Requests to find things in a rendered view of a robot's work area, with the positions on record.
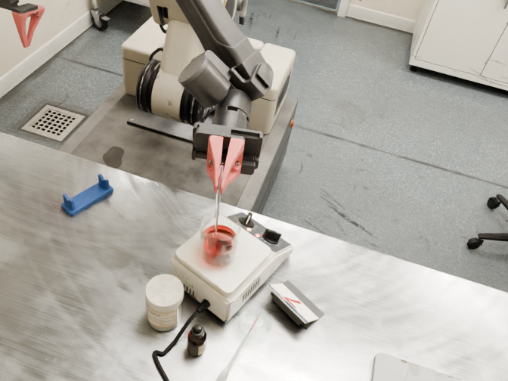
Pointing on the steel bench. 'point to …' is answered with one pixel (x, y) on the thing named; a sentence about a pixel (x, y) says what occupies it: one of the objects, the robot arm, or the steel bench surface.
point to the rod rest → (71, 206)
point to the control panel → (262, 234)
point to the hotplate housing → (204, 295)
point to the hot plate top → (234, 280)
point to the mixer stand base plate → (404, 370)
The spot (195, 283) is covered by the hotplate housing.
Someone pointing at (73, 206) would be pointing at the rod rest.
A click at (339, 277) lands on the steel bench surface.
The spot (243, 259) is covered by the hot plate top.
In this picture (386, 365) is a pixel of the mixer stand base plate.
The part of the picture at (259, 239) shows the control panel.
